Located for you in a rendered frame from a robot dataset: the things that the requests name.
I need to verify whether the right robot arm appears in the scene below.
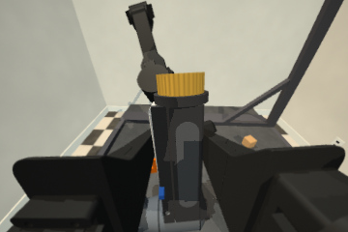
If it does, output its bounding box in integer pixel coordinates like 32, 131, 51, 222
125, 1, 174, 103

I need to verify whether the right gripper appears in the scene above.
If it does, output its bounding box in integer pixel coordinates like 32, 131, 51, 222
204, 120, 217, 132

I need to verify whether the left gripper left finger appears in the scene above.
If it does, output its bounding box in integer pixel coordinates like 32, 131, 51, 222
13, 129, 155, 232

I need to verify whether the orange cube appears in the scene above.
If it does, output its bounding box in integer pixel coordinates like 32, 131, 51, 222
242, 135, 257, 148

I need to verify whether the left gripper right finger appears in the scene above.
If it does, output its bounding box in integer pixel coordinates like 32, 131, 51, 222
203, 129, 345, 232

